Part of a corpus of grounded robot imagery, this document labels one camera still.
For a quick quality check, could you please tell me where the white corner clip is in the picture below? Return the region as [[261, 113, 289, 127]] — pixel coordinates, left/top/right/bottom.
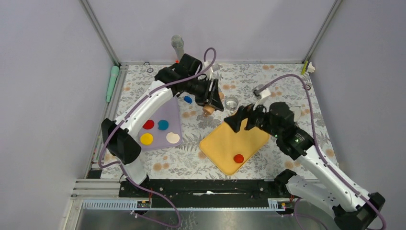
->
[[301, 61, 316, 75]]

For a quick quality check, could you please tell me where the yellow tray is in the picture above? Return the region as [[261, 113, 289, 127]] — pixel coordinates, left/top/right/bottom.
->
[[199, 119, 270, 176]]

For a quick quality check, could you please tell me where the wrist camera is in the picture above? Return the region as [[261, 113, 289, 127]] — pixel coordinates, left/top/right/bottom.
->
[[253, 84, 271, 100], [203, 61, 222, 72]]

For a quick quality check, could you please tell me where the grey microphone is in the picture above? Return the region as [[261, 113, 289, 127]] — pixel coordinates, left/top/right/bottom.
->
[[171, 34, 184, 61]]

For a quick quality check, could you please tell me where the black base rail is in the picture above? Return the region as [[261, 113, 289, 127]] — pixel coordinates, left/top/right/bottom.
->
[[118, 179, 297, 209]]

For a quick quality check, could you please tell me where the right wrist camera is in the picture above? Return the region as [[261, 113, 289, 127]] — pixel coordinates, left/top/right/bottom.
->
[[253, 84, 271, 100]]

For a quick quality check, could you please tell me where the flat white dough disc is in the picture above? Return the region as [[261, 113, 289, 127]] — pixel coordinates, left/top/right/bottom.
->
[[166, 132, 180, 144]]

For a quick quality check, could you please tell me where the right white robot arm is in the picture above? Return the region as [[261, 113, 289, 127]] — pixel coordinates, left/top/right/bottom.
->
[[224, 102, 385, 230]]

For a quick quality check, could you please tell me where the red dough ball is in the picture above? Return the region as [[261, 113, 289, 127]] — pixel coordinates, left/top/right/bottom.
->
[[233, 154, 245, 163]]

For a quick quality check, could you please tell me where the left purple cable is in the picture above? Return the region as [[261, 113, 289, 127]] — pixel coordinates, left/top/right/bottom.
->
[[97, 47, 217, 229]]

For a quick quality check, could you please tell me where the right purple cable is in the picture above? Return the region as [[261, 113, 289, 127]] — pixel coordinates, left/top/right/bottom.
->
[[263, 74, 388, 230]]

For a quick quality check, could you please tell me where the flat blue dough disc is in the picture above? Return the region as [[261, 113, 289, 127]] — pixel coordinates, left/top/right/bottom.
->
[[158, 120, 169, 131]]

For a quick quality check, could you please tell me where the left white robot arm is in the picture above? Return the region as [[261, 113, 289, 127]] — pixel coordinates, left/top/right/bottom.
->
[[101, 54, 224, 197]]

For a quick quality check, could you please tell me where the flat red dough disc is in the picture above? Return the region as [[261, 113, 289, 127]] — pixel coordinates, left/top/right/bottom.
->
[[142, 119, 155, 130]]

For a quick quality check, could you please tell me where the wooden dough roller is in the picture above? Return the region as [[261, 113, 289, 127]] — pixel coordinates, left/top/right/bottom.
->
[[202, 92, 224, 116]]

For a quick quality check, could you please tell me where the flat yellow dough disc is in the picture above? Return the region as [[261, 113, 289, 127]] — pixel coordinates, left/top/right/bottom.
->
[[140, 133, 154, 146]]

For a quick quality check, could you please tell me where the purple tray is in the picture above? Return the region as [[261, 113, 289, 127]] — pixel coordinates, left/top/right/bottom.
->
[[136, 97, 182, 151]]

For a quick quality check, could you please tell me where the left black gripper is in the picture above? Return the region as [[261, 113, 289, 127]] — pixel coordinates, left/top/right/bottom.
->
[[185, 76, 224, 112]]

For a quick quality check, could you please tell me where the small blue dough piece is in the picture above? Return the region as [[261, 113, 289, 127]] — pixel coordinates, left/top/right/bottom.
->
[[183, 96, 193, 104]]

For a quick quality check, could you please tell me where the purple cable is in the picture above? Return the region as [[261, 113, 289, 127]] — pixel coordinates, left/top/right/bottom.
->
[[97, 47, 217, 229], [263, 74, 388, 230]]

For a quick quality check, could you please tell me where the round metal cutter ring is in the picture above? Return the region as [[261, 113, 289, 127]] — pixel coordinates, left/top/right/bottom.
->
[[225, 96, 239, 111]]

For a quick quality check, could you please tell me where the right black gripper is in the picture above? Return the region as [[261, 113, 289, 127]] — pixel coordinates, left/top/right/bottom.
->
[[223, 98, 281, 138]]

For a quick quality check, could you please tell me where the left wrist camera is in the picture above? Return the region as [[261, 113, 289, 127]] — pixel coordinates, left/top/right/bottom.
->
[[203, 61, 222, 72]]

